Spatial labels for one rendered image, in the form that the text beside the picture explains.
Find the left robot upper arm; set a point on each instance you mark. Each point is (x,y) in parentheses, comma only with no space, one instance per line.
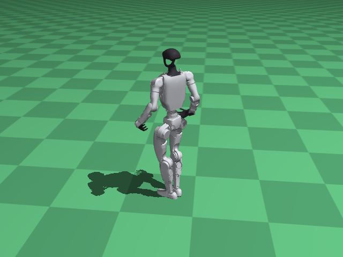
(155,84)

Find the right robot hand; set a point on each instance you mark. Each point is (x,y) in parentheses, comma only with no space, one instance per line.
(185,113)

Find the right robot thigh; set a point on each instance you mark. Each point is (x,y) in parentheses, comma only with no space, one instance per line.
(174,141)

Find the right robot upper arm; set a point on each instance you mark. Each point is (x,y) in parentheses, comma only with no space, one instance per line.
(194,97)

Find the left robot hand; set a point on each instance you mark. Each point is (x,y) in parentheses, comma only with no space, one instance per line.
(142,128)

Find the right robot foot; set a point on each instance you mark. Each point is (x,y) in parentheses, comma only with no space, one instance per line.
(178,191)

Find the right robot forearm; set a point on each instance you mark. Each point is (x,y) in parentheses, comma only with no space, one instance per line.
(193,107)

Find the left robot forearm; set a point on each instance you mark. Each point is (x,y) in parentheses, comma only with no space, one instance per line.
(145,115)

